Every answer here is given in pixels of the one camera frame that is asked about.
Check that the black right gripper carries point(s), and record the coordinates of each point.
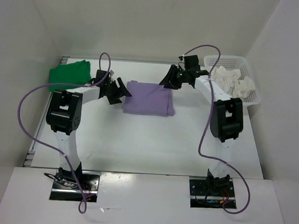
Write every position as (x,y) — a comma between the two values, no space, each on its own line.
(169,81)

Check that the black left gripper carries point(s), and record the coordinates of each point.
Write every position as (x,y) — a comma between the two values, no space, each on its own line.
(120,92)

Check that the purple t-shirt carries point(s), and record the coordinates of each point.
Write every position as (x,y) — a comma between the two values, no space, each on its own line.
(148,99)

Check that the green t-shirt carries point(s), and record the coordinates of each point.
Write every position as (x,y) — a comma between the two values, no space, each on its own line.
(74,73)

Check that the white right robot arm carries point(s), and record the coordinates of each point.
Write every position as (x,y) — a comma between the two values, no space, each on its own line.
(225,120)

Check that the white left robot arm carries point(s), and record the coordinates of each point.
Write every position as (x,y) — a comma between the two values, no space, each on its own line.
(64,116)

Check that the white plastic basket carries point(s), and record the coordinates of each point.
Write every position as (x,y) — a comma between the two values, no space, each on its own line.
(235,62)

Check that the white t-shirt in basket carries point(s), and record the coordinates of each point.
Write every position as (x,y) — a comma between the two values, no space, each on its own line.
(232,82)

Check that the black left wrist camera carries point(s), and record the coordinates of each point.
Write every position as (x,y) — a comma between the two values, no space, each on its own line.
(102,79)

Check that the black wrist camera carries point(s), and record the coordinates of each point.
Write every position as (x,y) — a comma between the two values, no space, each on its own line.
(102,79)
(191,64)

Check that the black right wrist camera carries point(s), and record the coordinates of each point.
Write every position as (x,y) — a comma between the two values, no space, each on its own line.
(191,64)

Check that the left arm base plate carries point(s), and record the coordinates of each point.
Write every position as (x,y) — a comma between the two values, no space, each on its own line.
(67,190)

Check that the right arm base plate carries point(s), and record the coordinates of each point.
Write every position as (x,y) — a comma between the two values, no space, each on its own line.
(201,196)

